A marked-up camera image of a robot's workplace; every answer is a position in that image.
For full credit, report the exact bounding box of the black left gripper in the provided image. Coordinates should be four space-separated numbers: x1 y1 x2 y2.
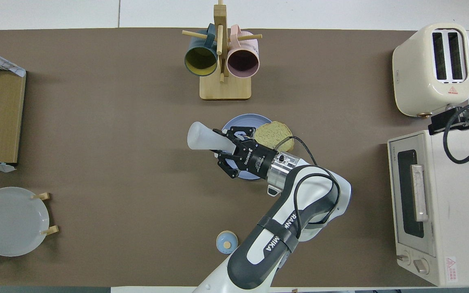
212 126 278 180

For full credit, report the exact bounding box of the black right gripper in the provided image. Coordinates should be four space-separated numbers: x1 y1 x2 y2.
428 102 469 136

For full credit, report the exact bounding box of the squeeze bottle with navy cap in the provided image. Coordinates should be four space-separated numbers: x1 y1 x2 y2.
187 121 240 153

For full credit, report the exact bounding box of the toasted bread slice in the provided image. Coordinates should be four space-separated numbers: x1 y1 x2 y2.
254 121 294 153

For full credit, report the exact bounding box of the blue round plate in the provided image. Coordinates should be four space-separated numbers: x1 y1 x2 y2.
221 114 275 181

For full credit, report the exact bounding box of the wooden plate rack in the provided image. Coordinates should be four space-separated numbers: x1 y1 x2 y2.
0 192 59 257

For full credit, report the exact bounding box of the grey round plate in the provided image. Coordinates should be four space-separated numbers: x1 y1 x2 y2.
0 187 50 257

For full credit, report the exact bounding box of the cream two-slot toaster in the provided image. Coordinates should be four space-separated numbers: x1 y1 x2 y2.
392 22 469 118

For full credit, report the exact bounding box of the wooden mug tree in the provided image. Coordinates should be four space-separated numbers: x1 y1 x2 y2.
182 0 263 101

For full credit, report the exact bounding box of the white toaster oven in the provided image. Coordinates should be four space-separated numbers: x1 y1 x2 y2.
387 129 469 287

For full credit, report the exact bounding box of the pink mug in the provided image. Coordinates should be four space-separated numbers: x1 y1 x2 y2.
226 24 260 79

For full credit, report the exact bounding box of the dark teal mug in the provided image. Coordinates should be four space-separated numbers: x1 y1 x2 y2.
184 23 219 77

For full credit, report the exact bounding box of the brown table mat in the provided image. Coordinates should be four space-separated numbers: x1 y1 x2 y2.
0 28 469 287

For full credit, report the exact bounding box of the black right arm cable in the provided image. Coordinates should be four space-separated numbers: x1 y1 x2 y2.
443 103 469 164

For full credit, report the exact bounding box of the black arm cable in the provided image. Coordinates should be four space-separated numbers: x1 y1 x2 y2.
443 103 469 164
287 136 342 238

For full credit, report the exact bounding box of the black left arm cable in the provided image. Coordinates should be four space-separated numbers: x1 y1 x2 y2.
287 136 342 238

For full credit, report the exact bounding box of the wooden shelf with wire frame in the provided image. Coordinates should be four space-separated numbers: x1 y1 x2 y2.
0 53 26 164

